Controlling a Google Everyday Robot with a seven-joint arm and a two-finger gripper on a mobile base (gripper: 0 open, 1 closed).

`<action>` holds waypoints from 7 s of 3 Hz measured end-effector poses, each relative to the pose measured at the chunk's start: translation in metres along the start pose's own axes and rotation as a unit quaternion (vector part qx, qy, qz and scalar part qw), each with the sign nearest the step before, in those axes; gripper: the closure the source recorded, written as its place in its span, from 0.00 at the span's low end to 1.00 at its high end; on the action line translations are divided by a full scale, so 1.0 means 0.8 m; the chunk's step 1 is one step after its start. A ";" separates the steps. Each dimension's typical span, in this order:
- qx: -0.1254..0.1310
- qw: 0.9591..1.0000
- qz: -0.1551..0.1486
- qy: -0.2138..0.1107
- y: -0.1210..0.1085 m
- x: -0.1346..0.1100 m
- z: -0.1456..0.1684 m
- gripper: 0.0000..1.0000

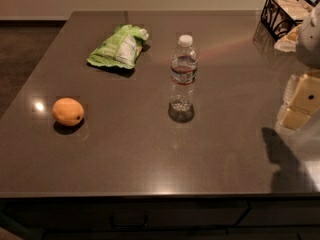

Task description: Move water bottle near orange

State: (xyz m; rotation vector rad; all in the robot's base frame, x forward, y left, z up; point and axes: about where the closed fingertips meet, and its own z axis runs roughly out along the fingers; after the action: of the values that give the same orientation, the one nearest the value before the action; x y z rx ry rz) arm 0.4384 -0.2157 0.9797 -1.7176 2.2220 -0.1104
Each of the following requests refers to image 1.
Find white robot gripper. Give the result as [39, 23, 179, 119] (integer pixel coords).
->
[274, 4, 320, 131]

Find clear plastic water bottle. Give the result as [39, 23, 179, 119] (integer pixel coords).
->
[169, 34, 198, 112]

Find cream packets in basket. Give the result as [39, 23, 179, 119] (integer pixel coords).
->
[270, 0, 314, 35]

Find green chip bag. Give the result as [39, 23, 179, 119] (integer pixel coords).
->
[87, 24, 149, 70]

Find orange fruit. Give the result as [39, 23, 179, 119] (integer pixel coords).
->
[52, 98, 84, 126]

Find black wire basket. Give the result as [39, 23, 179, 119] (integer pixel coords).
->
[260, 0, 315, 40]

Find black drawer handle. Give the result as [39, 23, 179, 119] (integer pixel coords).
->
[110, 215, 148, 230]

